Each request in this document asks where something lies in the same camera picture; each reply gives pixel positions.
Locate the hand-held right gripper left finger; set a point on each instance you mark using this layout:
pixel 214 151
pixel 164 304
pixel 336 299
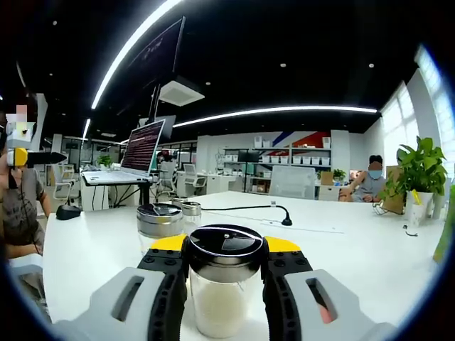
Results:
pixel 99 319

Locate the pink lit monitor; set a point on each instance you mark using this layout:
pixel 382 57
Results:
pixel 353 174

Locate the tall glass seasoning bottle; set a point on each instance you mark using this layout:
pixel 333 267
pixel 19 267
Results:
pixel 224 255
pixel 160 220

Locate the white swivel chair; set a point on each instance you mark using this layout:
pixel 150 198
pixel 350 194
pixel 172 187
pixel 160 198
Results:
pixel 64 181
pixel 193 175

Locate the white mesh office chair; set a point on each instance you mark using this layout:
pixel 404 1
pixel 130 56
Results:
pixel 293 181

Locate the brown cardboard box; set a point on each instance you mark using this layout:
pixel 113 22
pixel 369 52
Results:
pixel 392 199

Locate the ceiling air conditioner panel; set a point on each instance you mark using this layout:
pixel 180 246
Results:
pixel 181 93

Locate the green drink bottle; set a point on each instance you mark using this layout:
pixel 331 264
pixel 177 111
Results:
pixel 446 234

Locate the bright window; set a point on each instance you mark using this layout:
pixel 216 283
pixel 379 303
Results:
pixel 437 106
pixel 400 135

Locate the white laptop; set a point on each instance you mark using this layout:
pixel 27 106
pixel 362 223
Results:
pixel 142 149

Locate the black rounded object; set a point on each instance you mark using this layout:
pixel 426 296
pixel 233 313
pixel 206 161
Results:
pixel 68 212

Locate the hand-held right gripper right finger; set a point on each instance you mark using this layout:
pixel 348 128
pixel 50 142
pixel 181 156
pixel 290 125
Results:
pixel 352 319

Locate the shelving unit with white bins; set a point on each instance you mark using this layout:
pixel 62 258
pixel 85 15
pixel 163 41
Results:
pixel 284 170

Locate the ceiling light strip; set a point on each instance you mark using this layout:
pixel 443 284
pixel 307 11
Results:
pixel 284 108
pixel 106 71

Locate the grey panel on tripod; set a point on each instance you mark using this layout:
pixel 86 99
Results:
pixel 167 124

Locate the small potted plant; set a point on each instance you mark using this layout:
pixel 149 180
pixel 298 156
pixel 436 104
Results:
pixel 339 174

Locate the person's upper body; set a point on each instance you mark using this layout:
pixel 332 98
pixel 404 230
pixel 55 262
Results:
pixel 21 213

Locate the hanging dark display screen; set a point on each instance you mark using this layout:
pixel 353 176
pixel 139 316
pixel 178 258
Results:
pixel 160 53

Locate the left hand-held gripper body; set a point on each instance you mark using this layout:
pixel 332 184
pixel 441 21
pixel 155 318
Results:
pixel 16 136

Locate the potted green plant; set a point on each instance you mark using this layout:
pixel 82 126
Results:
pixel 419 167

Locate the white low cabinet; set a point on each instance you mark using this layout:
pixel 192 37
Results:
pixel 224 184

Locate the leafy background plant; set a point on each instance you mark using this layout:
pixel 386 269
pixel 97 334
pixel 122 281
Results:
pixel 104 161

